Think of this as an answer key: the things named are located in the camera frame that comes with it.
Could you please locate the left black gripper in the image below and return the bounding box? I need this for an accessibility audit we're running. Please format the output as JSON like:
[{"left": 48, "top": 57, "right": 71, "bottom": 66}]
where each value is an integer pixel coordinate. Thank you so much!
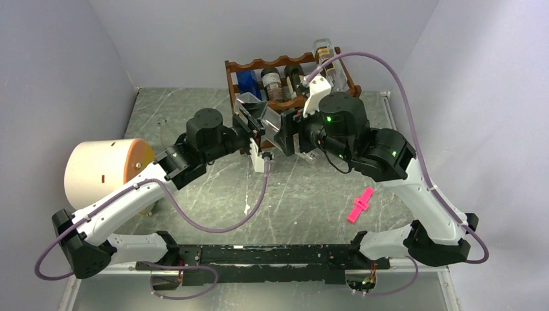
[{"left": 203, "top": 102, "right": 269, "bottom": 163}]

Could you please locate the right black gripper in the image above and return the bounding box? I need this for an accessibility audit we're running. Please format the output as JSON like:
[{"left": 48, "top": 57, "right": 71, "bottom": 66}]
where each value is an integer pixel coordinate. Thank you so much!
[{"left": 274, "top": 96, "right": 353, "bottom": 163}]

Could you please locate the labelled green wine bottle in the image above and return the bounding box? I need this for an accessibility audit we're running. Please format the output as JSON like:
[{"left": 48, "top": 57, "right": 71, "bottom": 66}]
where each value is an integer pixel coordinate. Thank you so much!
[{"left": 260, "top": 67, "right": 286, "bottom": 102}]

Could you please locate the blue square glass bottle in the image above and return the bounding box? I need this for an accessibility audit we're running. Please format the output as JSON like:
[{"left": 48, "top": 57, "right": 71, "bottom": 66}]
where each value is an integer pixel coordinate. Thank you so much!
[{"left": 236, "top": 70, "right": 262, "bottom": 100}]

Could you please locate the dark green wine bottle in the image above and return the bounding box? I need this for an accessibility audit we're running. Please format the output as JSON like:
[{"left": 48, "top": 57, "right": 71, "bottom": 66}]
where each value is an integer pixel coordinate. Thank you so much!
[{"left": 284, "top": 64, "right": 307, "bottom": 99}]

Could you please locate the clear square liquor bottle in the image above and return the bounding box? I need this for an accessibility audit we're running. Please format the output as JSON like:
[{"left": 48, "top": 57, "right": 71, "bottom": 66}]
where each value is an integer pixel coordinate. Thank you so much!
[{"left": 312, "top": 38, "right": 349, "bottom": 92}]

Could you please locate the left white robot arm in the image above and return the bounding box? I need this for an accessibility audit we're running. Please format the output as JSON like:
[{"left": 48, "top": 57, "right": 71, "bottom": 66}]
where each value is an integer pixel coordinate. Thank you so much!
[{"left": 52, "top": 102, "right": 270, "bottom": 279}]

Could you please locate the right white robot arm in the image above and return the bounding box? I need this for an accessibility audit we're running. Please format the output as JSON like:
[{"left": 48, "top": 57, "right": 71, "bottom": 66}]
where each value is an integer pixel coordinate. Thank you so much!
[{"left": 274, "top": 92, "right": 478, "bottom": 268}]

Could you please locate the wooden wine rack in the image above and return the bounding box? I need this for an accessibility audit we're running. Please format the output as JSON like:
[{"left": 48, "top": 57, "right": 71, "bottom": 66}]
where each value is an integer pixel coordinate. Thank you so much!
[{"left": 225, "top": 44, "right": 341, "bottom": 111}]

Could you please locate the pink plastic clip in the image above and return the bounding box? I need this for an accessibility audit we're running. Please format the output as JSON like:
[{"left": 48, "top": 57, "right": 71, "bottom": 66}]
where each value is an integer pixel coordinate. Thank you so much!
[{"left": 347, "top": 187, "right": 374, "bottom": 223}]

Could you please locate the white orange cylinder drum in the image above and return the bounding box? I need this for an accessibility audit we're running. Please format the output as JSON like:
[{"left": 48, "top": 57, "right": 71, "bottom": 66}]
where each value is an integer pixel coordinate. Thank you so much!
[{"left": 64, "top": 139, "right": 155, "bottom": 209}]

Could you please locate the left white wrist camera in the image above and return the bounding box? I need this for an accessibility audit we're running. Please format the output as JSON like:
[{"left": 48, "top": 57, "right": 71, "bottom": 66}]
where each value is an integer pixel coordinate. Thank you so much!
[{"left": 249, "top": 138, "right": 274, "bottom": 173}]

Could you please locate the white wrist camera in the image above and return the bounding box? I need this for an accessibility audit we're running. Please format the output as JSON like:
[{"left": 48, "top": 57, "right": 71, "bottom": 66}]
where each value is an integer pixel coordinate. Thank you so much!
[
  {"left": 302, "top": 75, "right": 331, "bottom": 119},
  {"left": 249, "top": 138, "right": 274, "bottom": 173}
]

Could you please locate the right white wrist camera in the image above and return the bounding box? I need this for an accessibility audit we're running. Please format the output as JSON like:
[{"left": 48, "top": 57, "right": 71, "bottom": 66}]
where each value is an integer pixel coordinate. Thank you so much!
[{"left": 302, "top": 75, "right": 331, "bottom": 119}]

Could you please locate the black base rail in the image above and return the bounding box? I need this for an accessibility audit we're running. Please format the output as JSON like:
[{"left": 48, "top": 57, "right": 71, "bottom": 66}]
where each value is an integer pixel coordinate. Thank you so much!
[{"left": 107, "top": 244, "right": 447, "bottom": 288}]

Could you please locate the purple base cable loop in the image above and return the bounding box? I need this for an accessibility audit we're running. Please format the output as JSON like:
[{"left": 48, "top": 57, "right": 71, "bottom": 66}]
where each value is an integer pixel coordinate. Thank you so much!
[{"left": 150, "top": 266, "right": 219, "bottom": 301}]

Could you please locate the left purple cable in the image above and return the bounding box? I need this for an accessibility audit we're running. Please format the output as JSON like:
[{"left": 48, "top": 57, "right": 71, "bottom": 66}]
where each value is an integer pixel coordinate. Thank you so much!
[{"left": 34, "top": 159, "right": 272, "bottom": 282}]

